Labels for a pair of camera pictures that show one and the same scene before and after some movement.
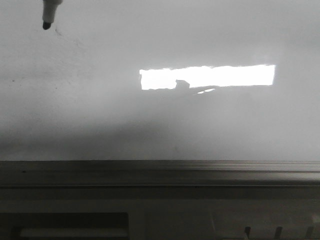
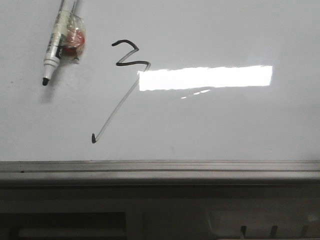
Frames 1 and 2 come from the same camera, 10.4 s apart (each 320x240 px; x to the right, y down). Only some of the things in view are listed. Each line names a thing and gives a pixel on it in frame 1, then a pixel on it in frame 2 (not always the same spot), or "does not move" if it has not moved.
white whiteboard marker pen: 49,12 -> 58,38
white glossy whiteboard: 153,80 does not move
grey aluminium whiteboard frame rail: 162,173 does not move
